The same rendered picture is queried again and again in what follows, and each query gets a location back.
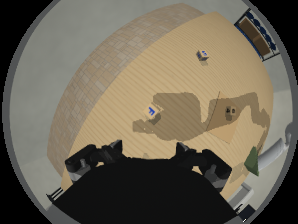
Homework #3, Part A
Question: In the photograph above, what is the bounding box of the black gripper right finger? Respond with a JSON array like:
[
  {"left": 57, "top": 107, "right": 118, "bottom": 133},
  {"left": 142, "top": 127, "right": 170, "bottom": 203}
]
[{"left": 159, "top": 142, "right": 232, "bottom": 193}]

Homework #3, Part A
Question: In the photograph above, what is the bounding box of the tan square mat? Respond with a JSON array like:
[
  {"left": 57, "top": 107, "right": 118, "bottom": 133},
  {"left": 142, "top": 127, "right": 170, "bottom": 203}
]
[{"left": 206, "top": 91, "right": 241, "bottom": 144}]

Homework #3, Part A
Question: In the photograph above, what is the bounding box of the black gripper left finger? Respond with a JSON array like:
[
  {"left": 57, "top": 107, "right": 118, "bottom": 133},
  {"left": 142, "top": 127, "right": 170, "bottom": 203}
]
[{"left": 65, "top": 140, "right": 135, "bottom": 183}]

